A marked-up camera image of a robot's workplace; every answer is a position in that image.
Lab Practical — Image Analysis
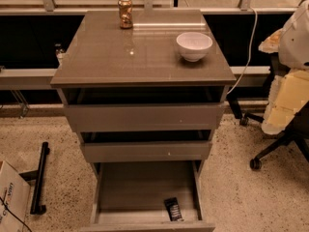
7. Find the white power cable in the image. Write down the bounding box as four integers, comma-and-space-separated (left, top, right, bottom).
226, 7, 259, 96

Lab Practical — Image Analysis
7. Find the black thin cable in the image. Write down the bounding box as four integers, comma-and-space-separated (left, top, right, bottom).
0, 195, 33, 232

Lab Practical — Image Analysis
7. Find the white ceramic bowl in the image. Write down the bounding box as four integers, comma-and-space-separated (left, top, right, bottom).
176, 32, 212, 62

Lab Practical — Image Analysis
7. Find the grey bottom drawer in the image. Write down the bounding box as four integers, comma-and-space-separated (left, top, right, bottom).
80, 160, 214, 232

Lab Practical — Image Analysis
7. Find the grey top drawer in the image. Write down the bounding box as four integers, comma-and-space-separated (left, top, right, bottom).
62, 86, 226, 132

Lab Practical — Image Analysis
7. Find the black office chair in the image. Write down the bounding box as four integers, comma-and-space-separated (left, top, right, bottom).
226, 53, 309, 171

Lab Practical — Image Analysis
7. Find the grey drawer cabinet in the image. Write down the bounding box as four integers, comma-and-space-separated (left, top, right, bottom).
49, 9, 238, 179

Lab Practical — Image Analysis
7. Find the cardboard box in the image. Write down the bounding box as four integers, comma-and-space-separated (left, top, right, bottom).
0, 161, 30, 232

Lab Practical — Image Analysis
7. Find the crushed gold soda can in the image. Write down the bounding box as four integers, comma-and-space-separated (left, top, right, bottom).
118, 0, 133, 29

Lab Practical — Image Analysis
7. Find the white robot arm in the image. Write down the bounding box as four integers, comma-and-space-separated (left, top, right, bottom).
259, 0, 309, 134

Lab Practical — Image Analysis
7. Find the grey middle drawer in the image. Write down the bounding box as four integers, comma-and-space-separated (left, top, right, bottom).
80, 130, 211, 162

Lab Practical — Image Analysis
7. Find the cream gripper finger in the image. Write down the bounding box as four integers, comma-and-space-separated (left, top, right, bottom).
258, 29, 282, 54
262, 70, 309, 134

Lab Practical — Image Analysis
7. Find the grey drawer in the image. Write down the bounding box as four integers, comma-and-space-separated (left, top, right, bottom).
80, 160, 214, 232
62, 86, 226, 132
80, 130, 211, 162

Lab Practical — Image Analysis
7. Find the black metal bar stand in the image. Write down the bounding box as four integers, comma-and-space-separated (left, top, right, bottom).
20, 142, 50, 215

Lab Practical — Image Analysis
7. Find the dark rxbar blueberry wrapper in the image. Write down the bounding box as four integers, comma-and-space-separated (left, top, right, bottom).
164, 197, 183, 221

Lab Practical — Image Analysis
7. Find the small clear bottle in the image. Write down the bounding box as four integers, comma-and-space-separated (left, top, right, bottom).
55, 43, 66, 64

